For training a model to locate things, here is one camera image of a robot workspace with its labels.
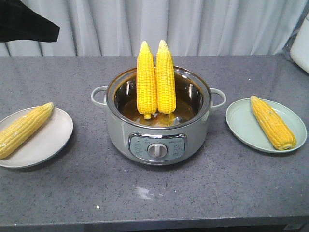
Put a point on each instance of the yellow corn cob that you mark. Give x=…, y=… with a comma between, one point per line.
x=19, y=131
x=165, y=80
x=146, y=82
x=277, y=132

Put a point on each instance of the white blender with clear jar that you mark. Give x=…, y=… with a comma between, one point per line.
x=300, y=49

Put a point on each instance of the white pleated curtain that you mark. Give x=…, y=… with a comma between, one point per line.
x=190, y=27

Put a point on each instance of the white ceramic plate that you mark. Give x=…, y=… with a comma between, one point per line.
x=45, y=143

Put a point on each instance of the light green plate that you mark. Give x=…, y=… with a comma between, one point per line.
x=244, y=126

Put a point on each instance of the grey-green electric cooking pot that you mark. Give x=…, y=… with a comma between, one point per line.
x=163, y=139

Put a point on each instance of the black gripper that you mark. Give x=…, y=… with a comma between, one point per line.
x=18, y=22

